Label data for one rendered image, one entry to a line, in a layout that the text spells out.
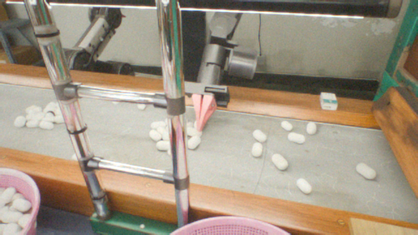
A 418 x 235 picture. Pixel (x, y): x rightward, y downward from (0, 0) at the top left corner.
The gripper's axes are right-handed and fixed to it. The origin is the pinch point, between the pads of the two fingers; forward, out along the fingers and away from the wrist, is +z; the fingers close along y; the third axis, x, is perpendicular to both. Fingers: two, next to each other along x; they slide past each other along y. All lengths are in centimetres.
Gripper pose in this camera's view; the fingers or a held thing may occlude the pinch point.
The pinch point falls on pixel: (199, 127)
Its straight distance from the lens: 58.8
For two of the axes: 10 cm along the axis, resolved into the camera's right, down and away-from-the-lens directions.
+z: -1.9, 9.4, -2.7
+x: 1.6, 3.0, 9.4
